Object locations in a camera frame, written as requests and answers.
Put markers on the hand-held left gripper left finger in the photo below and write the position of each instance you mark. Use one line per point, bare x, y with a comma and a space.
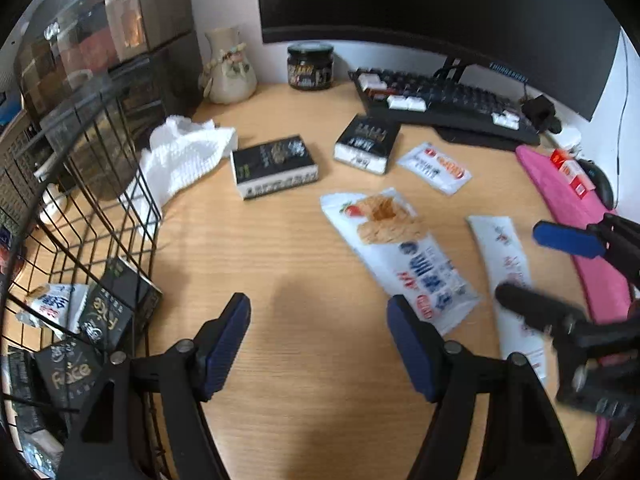
225, 350

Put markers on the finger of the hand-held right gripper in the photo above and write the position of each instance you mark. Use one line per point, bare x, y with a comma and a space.
565, 240
530, 302

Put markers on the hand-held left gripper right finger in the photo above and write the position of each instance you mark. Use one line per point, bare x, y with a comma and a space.
412, 350

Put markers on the long white packet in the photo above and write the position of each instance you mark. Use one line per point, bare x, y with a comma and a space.
507, 270

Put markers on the wooden desktop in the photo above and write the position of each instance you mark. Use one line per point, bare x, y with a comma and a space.
310, 285

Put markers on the black computer mouse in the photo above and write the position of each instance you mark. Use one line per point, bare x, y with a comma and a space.
600, 185

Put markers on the red and white box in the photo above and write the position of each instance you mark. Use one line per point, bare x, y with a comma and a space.
572, 175

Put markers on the white blue snack packet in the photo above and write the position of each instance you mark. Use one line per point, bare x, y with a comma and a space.
50, 302
400, 255

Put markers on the black tissue pack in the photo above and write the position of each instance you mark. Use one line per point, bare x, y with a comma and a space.
22, 385
272, 160
367, 137
134, 287
105, 320
67, 375

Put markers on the black power adapter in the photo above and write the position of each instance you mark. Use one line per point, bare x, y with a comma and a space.
540, 110

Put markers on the small white red-label sachet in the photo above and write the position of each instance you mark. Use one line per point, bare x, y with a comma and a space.
435, 167

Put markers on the black keyboard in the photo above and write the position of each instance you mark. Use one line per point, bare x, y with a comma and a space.
450, 100

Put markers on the white paper towel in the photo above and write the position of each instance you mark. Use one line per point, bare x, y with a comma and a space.
185, 155

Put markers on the cream ceramic vase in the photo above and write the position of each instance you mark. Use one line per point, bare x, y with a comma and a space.
230, 75

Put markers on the black computer monitor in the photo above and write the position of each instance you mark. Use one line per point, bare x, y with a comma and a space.
425, 0

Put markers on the black lidded jar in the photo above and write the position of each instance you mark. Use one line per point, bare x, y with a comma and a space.
310, 67

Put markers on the dark translucent drawer cabinet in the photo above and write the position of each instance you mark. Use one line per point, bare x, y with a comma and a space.
125, 20

